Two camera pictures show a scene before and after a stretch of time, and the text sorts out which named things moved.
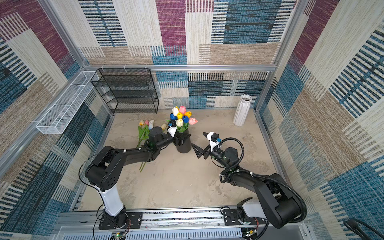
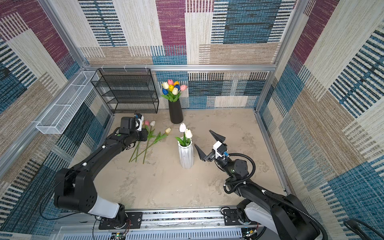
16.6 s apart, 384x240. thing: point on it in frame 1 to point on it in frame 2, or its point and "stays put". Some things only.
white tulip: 175,110 to 165,85
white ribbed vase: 242,110 to 186,155
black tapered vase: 186,147 to 176,114
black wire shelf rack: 127,90 stays put
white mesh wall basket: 55,120 stays put
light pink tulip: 192,121 to 183,87
